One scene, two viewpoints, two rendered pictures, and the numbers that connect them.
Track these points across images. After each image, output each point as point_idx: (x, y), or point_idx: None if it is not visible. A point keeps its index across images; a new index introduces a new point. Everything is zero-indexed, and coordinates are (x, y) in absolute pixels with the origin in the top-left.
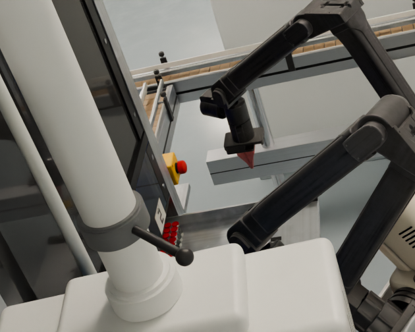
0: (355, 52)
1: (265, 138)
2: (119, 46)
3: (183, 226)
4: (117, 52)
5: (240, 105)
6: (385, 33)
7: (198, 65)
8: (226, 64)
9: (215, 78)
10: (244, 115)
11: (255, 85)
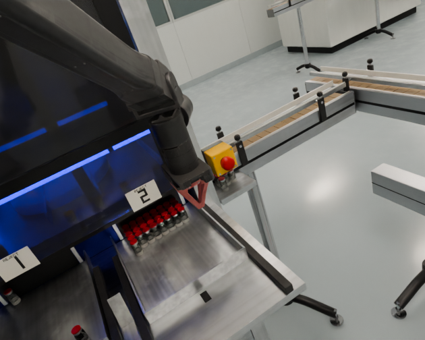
0: None
1: None
2: (144, 6)
3: (198, 214)
4: (132, 11)
5: (159, 122)
6: None
7: (384, 81)
8: (415, 90)
9: (393, 100)
10: (165, 139)
11: None
